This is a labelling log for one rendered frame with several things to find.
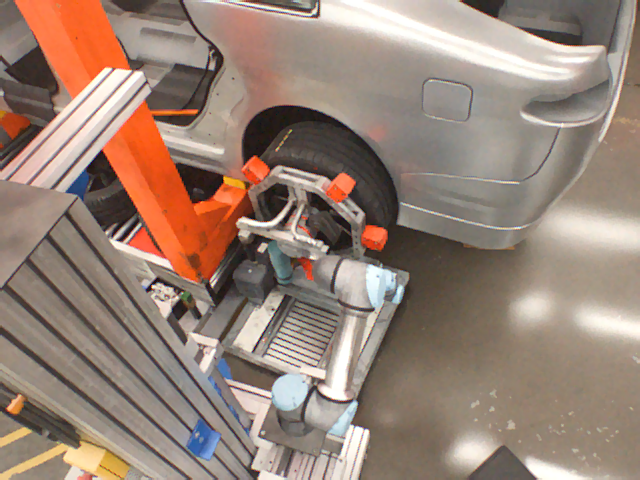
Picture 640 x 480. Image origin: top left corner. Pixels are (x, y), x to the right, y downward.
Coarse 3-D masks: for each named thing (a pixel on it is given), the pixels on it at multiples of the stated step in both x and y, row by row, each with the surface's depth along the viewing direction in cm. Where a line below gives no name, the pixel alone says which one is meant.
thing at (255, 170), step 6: (252, 162) 212; (258, 162) 214; (246, 168) 211; (252, 168) 212; (258, 168) 213; (264, 168) 215; (246, 174) 215; (252, 174) 213; (258, 174) 212; (264, 174) 214; (252, 180) 216; (258, 180) 214
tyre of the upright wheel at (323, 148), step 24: (288, 144) 211; (312, 144) 207; (336, 144) 207; (360, 144) 210; (312, 168) 206; (336, 168) 201; (360, 168) 206; (384, 168) 214; (264, 192) 236; (360, 192) 204; (384, 192) 213; (384, 216) 216
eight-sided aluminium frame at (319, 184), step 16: (272, 176) 207; (288, 176) 205; (304, 176) 205; (320, 176) 203; (256, 192) 222; (320, 192) 201; (256, 208) 232; (336, 208) 205; (352, 208) 207; (352, 224) 208; (352, 240) 217; (304, 256) 246; (352, 256) 227
